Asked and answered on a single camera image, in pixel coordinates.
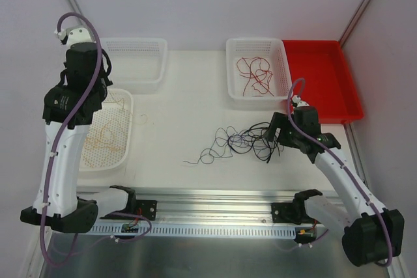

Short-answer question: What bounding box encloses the multicolour wire bundle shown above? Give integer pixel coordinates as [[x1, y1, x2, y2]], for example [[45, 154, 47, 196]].
[[182, 121, 284, 165]]

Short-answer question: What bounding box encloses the long red wire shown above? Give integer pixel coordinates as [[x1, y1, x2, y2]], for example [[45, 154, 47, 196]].
[[235, 56, 274, 98]]

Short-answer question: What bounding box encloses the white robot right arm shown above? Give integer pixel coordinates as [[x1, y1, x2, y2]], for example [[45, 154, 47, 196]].
[[263, 106, 405, 267]]

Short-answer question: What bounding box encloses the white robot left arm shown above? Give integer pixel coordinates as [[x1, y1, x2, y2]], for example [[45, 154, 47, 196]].
[[20, 42, 137, 234]]

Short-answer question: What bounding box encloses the red plastic tray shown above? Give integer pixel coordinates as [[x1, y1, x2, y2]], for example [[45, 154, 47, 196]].
[[283, 40, 364, 124]]

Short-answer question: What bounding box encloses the white rectangular basket centre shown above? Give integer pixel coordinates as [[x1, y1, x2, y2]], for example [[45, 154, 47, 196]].
[[225, 37, 292, 111]]

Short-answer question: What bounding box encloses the white rectangular basket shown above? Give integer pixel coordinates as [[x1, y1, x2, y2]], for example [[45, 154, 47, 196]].
[[225, 37, 292, 111], [101, 38, 168, 94]]

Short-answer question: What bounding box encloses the white rectangular basket back left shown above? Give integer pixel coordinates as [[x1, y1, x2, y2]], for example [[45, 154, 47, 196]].
[[101, 38, 168, 94]]

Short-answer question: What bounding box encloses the white oval basket left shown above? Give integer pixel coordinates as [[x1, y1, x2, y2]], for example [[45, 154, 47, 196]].
[[79, 89, 134, 173]]

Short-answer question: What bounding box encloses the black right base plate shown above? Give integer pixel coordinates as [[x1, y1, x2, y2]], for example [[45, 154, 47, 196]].
[[271, 202, 314, 225]]

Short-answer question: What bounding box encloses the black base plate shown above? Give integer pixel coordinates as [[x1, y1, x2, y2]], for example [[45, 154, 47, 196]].
[[271, 202, 314, 225], [101, 199, 158, 221]]

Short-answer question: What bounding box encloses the aluminium mounting rail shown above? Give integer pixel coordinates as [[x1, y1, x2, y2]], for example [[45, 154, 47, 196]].
[[78, 189, 346, 227]]

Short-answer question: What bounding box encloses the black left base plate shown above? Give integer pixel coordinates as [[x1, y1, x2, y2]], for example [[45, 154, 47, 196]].
[[101, 199, 158, 221]]

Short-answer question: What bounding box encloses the white slotted cable duct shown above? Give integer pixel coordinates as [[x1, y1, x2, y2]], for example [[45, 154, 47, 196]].
[[91, 221, 296, 239]]

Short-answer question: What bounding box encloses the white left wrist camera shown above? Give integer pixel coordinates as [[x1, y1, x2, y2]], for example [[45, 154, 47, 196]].
[[54, 25, 94, 47]]

